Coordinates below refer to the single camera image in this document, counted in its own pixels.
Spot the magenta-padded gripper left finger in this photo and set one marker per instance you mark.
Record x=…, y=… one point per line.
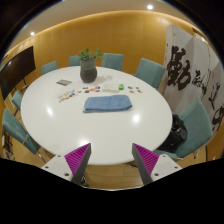
x=77, y=159

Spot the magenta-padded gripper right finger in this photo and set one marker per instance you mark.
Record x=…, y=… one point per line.
x=146, y=160

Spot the blue towel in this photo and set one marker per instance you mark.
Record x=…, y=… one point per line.
x=107, y=103

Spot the black bag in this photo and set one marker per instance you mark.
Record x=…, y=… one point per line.
x=175, y=135

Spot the teal chairs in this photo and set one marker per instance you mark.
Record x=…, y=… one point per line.
x=196, y=128

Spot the white sheet of colourful stickers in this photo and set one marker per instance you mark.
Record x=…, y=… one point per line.
x=67, y=96

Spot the small round sticker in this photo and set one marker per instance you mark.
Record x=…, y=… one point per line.
x=136, y=88
x=140, y=91
x=132, y=91
x=130, y=87

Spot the pink round sticker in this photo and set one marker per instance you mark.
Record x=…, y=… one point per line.
x=91, y=90

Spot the small green block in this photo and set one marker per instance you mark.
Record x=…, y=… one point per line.
x=121, y=87

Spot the grey flat notebook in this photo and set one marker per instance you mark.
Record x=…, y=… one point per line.
x=64, y=82

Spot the white flat box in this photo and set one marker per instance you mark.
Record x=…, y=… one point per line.
x=110, y=88

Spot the green plant in grey pot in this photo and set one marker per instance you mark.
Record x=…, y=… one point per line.
x=88, y=71

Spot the white folding screen with calligraphy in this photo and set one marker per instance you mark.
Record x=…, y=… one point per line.
x=190, y=70

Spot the black television on stand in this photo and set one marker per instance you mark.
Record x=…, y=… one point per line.
x=16, y=71

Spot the round ceiling lights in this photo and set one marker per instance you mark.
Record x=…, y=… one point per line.
x=150, y=6

